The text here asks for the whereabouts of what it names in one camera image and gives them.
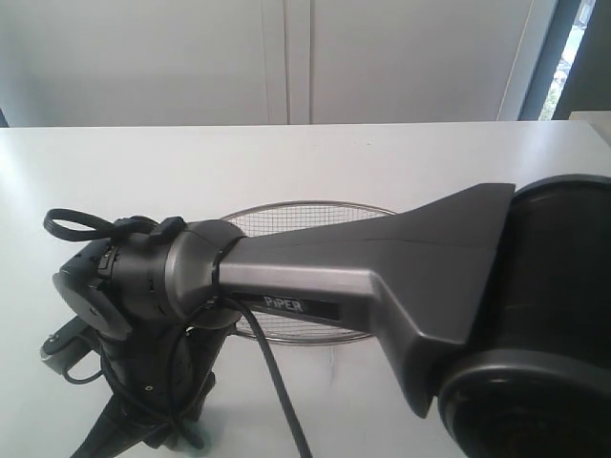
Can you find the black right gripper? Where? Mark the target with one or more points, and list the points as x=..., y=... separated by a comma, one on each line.
x=160, y=375

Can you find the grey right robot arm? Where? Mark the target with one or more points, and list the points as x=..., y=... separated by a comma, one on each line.
x=492, y=303

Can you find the white cabinet doors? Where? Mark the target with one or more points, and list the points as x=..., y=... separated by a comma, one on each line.
x=157, y=63

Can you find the metal wire mesh basket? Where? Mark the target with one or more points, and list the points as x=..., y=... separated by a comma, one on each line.
x=287, y=216

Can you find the window with dark frame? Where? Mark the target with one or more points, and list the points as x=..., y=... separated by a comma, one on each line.
x=572, y=71

